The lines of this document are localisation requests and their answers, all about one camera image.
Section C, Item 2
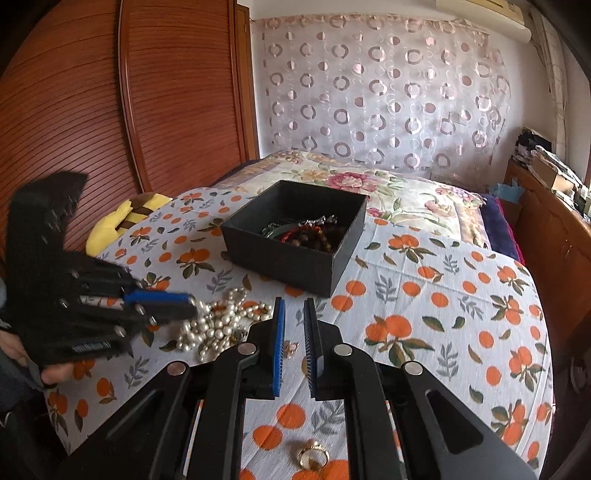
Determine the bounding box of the blue plastic bag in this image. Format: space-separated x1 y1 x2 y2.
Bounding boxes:
488 181 526 202

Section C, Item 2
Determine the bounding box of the sheer circle-patterned curtain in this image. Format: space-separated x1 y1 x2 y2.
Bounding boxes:
250 13 514 175

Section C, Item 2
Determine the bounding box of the stack of folded clothes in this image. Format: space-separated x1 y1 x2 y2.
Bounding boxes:
514 126 551 163

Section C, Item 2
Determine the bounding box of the person's left hand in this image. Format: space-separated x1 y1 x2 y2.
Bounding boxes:
0 330 75 388

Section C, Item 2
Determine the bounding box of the floral quilt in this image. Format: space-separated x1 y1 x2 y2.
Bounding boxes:
213 149 489 249

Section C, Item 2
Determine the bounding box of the pearl necklace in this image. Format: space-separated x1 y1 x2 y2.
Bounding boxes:
177 286 274 364

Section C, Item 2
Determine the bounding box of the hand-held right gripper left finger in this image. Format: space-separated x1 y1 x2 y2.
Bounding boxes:
60 296 286 480

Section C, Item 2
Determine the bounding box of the gold ring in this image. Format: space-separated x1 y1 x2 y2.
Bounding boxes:
295 438 331 470

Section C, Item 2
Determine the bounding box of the patterned window curtain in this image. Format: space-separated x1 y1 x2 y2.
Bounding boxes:
530 8 570 149

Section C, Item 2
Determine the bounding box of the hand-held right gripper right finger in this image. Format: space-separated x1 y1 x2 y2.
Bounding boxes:
303 298 539 480

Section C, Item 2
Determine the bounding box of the wooden slatted wardrobe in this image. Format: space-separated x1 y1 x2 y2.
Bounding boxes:
0 0 260 261

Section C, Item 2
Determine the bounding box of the red braided bracelet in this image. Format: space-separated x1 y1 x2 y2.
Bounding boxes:
276 220 334 244

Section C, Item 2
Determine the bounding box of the wooden side cabinet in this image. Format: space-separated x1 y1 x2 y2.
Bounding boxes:
502 158 591 374

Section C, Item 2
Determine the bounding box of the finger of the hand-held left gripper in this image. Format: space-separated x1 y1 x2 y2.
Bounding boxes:
134 305 201 325
121 290 197 309

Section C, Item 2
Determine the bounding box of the wall air conditioner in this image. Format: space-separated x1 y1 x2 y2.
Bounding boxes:
435 0 533 45

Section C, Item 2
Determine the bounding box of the brown wooden bead bracelet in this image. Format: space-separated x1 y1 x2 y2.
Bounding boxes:
295 225 346 254

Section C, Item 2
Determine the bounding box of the black cardboard box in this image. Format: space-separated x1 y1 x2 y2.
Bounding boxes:
220 179 369 299

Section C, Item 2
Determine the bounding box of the brown cardboard box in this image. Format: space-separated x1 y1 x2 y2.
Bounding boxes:
530 147 576 191

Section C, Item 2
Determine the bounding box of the yellow striped plush toy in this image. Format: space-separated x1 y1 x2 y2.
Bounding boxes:
85 192 173 257

